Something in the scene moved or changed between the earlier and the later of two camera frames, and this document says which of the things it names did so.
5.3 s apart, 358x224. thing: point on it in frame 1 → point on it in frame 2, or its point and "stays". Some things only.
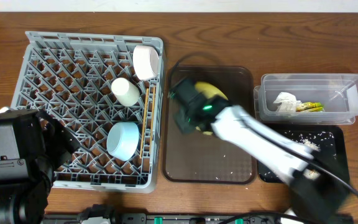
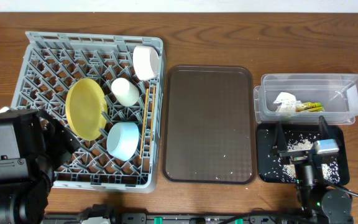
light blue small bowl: x=122 y=140 stays
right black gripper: x=183 y=101 → x=299 y=154
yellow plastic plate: x=208 y=89 → x=86 y=102
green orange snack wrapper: x=309 y=107 stays
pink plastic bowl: x=146 y=61 stays
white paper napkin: x=288 y=103 stays
